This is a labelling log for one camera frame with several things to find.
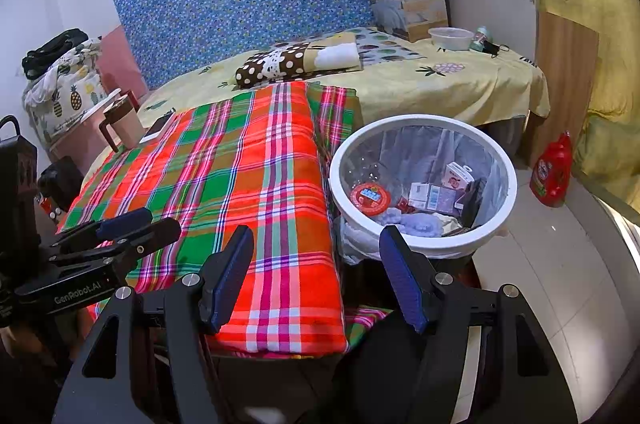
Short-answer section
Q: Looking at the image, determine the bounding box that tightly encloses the brown polka dot pillow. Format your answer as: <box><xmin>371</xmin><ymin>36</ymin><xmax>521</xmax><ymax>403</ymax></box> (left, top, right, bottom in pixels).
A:
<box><xmin>235</xmin><ymin>34</ymin><xmax>363</xmax><ymax>89</ymax></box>

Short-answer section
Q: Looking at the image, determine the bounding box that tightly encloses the wooden cabinet panel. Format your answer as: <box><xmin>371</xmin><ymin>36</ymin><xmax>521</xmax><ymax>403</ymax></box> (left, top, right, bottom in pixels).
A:
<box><xmin>517</xmin><ymin>11</ymin><xmax>600</xmax><ymax>169</ymax></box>

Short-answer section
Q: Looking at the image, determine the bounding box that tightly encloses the yellow printed bedsheet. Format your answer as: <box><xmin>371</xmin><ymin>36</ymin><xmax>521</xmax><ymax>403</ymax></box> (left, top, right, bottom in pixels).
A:
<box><xmin>135</xmin><ymin>26</ymin><xmax>551</xmax><ymax>127</ymax></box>

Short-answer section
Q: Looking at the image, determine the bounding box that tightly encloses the beige mug brown lid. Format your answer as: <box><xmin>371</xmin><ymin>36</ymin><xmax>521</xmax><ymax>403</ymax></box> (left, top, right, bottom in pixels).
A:
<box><xmin>98</xmin><ymin>94</ymin><xmax>146</xmax><ymax>153</ymax></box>

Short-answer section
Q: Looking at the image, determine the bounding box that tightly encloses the pink plastic cabinet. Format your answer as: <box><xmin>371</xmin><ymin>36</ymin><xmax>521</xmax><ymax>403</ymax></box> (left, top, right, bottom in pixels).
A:
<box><xmin>47</xmin><ymin>88</ymin><xmax>141</xmax><ymax>162</ymax></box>

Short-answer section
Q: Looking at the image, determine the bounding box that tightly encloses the red detergent bottle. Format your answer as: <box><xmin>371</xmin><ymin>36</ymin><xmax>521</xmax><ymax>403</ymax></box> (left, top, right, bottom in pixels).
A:
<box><xmin>530</xmin><ymin>131</ymin><xmax>573</xmax><ymax>208</ymax></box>

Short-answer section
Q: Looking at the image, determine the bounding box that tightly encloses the small red canister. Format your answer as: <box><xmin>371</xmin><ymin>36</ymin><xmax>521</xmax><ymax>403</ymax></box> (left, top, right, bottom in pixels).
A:
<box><xmin>37</xmin><ymin>194</ymin><xmax>63</xmax><ymax>222</ymax></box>

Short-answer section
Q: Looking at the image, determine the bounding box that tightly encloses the plaid tablecloth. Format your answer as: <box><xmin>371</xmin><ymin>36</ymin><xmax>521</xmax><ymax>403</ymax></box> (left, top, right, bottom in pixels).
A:
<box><xmin>57</xmin><ymin>81</ymin><xmax>396</xmax><ymax>360</ymax></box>

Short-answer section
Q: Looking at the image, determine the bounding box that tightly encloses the pale small carton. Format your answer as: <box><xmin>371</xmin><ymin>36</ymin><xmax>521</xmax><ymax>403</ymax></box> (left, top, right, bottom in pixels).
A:
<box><xmin>407</xmin><ymin>181</ymin><xmax>431</xmax><ymax>209</ymax></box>

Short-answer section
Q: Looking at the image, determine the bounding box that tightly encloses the white board panel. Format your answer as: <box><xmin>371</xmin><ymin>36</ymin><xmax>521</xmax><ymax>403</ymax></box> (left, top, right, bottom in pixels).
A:
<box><xmin>442</xmin><ymin>0</ymin><xmax>538</xmax><ymax>64</ymax></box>

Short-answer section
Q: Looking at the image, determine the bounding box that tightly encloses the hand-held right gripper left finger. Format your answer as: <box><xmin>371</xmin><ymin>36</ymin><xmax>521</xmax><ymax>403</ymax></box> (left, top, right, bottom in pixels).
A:
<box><xmin>52</xmin><ymin>225</ymin><xmax>255</xmax><ymax>424</ymax></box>

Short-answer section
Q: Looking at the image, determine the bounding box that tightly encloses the clear plastic bowl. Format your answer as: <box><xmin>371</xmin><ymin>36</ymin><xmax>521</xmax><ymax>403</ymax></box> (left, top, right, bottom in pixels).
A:
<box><xmin>428</xmin><ymin>26</ymin><xmax>475</xmax><ymax>52</ymax></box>

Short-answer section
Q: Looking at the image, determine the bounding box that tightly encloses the white round trash bin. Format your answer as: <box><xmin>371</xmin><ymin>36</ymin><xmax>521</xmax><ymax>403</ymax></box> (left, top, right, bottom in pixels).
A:
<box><xmin>328</xmin><ymin>114</ymin><xmax>518</xmax><ymax>259</ymax></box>

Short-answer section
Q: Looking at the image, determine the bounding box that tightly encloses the translucent plastic bin liner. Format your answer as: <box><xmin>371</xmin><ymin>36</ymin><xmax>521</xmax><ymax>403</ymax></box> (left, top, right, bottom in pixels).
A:
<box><xmin>340</xmin><ymin>124</ymin><xmax>506</xmax><ymax>265</ymax></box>

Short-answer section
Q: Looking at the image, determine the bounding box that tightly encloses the white fruit print pillow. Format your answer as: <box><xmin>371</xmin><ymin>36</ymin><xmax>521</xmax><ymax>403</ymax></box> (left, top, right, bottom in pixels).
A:
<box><xmin>352</xmin><ymin>28</ymin><xmax>418</xmax><ymax>64</ymax></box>

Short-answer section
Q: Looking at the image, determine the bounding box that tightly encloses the pink drink carton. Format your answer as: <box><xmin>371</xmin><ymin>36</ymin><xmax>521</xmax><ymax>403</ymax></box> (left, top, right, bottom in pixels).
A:
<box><xmin>442</xmin><ymin>161</ymin><xmax>476</xmax><ymax>195</ymax></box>

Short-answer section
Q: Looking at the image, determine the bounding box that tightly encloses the red round lid container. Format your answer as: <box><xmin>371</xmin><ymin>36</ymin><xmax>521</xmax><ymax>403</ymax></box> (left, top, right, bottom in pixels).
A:
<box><xmin>350</xmin><ymin>183</ymin><xmax>392</xmax><ymax>217</ymax></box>

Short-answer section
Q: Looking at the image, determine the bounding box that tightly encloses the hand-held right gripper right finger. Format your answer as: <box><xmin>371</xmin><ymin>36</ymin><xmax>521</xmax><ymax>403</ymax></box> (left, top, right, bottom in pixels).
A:
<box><xmin>379</xmin><ymin>225</ymin><xmax>578</xmax><ymax>424</ymax></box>

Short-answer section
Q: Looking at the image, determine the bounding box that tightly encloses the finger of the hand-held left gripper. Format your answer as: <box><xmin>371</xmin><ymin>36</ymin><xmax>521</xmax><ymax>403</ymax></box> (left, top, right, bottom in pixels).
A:
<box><xmin>50</xmin><ymin>207</ymin><xmax>153</xmax><ymax>249</ymax></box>
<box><xmin>47</xmin><ymin>218</ymin><xmax>182</xmax><ymax>267</ymax></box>

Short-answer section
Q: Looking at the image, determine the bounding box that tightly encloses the white smartphone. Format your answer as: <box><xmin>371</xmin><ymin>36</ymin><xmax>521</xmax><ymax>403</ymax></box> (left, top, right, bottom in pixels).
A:
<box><xmin>139</xmin><ymin>114</ymin><xmax>176</xmax><ymax>145</ymax></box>

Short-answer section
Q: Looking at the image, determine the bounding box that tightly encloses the yellow curtain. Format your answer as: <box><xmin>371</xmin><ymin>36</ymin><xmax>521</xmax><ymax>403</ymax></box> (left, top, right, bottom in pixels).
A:
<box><xmin>500</xmin><ymin>0</ymin><xmax>640</xmax><ymax>205</ymax></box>

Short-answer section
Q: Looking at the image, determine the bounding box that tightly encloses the pineapple print storage bag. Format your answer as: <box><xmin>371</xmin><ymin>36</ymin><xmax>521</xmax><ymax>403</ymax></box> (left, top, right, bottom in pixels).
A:
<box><xmin>22</xmin><ymin>38</ymin><xmax>108</xmax><ymax>145</ymax></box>

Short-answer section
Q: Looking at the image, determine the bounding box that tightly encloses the brown snack wrapper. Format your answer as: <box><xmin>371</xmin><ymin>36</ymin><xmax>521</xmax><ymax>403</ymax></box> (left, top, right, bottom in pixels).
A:
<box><xmin>452</xmin><ymin>178</ymin><xmax>488</xmax><ymax>229</ymax></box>

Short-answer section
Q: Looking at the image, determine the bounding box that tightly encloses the black fabric bag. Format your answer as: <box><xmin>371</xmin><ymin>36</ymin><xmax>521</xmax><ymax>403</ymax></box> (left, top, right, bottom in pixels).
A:
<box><xmin>37</xmin><ymin>156</ymin><xmax>85</xmax><ymax>212</ymax></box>

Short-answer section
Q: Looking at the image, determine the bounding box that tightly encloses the purple drink carton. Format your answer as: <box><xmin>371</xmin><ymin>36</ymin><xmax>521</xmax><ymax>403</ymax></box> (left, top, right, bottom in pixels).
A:
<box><xmin>427</xmin><ymin>184</ymin><xmax>458</xmax><ymax>211</ymax></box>

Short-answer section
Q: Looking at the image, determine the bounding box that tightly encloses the small green bottle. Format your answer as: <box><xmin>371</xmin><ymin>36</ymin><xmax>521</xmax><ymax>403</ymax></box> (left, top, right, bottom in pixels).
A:
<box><xmin>470</xmin><ymin>25</ymin><xmax>493</xmax><ymax>52</ymax></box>

